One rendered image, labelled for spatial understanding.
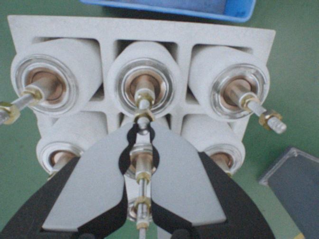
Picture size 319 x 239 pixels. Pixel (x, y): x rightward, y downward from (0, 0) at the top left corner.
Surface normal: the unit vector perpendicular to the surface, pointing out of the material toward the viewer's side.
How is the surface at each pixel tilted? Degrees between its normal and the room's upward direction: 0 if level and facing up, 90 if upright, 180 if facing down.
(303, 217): 90
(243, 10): 88
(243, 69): 4
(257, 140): 0
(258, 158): 0
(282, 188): 90
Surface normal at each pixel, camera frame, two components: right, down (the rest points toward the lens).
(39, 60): 0.05, 0.54
